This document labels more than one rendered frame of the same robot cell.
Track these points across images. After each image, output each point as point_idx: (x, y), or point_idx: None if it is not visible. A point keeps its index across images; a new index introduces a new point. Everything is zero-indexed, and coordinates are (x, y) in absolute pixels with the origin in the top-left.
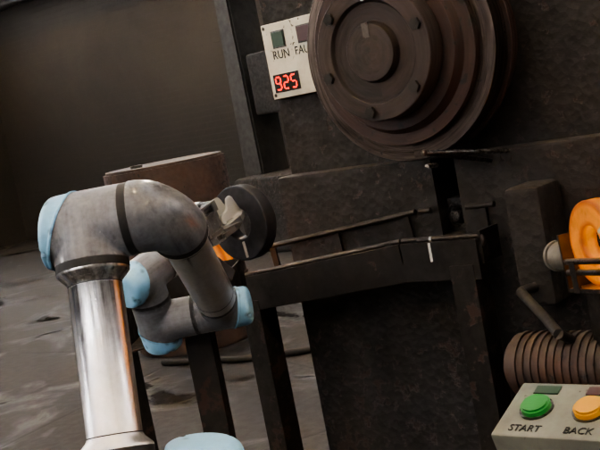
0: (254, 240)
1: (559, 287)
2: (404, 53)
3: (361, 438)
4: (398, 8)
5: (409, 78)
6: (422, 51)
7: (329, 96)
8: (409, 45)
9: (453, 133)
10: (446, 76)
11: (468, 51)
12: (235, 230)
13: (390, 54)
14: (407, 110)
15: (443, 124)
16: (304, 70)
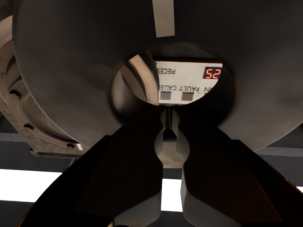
0: (81, 34)
1: None
2: (39, 112)
3: None
4: (47, 135)
5: (29, 97)
6: (17, 113)
7: (138, 85)
8: (36, 115)
9: (6, 30)
10: (10, 83)
11: (6, 90)
12: (25, 220)
13: (44, 119)
14: (20, 78)
15: (10, 44)
16: (196, 77)
